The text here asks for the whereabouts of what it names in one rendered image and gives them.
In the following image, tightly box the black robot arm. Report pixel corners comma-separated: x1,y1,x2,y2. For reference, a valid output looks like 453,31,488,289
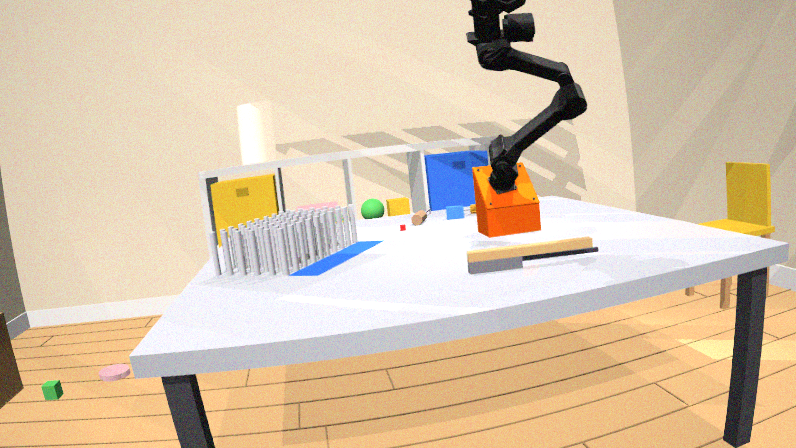
466,13,587,195

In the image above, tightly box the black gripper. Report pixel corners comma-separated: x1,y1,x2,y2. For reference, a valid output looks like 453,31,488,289
468,0,526,24

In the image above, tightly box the blue flat strip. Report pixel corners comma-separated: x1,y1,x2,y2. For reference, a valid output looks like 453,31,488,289
289,241,383,276

